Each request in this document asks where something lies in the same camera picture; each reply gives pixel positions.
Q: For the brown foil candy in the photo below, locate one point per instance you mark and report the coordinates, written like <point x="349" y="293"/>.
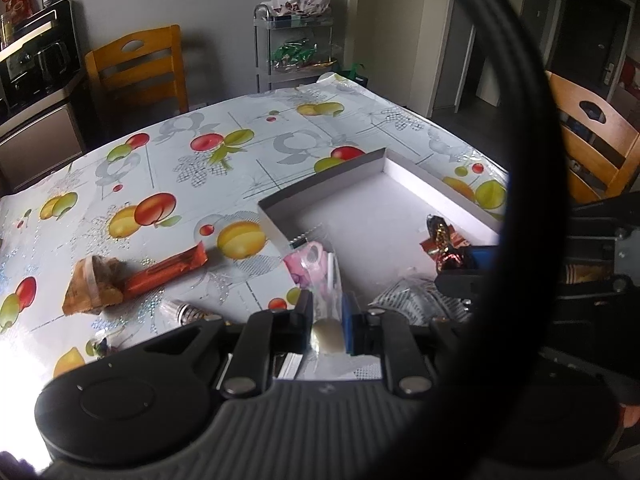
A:
<point x="442" y="242"/>

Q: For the fruit printed tablecloth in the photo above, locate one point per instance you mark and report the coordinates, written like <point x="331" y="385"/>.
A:
<point x="200" y="175"/>

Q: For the grey cabinet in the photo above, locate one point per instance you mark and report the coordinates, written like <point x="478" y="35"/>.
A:
<point x="42" y="140"/>

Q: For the dark brown snack tube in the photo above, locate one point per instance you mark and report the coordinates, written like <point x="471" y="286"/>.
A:
<point x="185" y="312"/>

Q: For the pink clear snack packet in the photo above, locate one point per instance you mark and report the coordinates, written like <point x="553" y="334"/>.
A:
<point x="315" y="270"/>

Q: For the yellow wooden chair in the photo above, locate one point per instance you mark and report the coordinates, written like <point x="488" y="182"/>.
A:
<point x="135" y="75"/>
<point x="595" y="135"/>

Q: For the metal storage cart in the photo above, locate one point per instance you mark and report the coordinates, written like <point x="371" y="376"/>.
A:
<point x="295" y="50"/>

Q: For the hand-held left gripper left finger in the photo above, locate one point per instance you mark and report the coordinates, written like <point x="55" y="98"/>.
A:
<point x="304" y="325"/>

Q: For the black oven on cabinet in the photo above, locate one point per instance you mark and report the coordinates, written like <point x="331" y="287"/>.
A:
<point x="40" y="55"/>

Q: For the orange foil snack bar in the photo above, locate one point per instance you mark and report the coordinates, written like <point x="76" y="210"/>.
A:
<point x="165" y="270"/>

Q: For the green shopping bag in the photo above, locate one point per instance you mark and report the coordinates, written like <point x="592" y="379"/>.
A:
<point x="356" y="75"/>

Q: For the dark door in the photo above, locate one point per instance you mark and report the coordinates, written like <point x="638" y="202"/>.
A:
<point x="590" y="25"/>

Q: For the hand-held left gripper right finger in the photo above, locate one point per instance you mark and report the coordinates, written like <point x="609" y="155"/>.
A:
<point x="351" y="330"/>

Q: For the small clear candy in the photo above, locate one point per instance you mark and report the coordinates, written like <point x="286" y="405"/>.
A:
<point x="105" y="344"/>

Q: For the white shallow cardboard box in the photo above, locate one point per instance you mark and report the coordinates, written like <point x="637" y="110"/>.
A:
<point x="370" y="220"/>

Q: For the black and white snack packet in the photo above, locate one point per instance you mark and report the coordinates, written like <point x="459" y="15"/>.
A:
<point x="415" y="300"/>

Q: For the black curved band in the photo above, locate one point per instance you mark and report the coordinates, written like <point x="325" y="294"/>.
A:
<point x="530" y="185"/>

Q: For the brown pastry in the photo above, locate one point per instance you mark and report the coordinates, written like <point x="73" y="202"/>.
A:
<point x="92" y="285"/>

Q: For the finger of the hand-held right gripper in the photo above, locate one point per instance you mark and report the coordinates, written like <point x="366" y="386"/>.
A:
<point x="457" y="280"/>
<point x="484" y="256"/>

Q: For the pile of green candy packets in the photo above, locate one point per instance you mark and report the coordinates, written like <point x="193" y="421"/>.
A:
<point x="295" y="52"/>

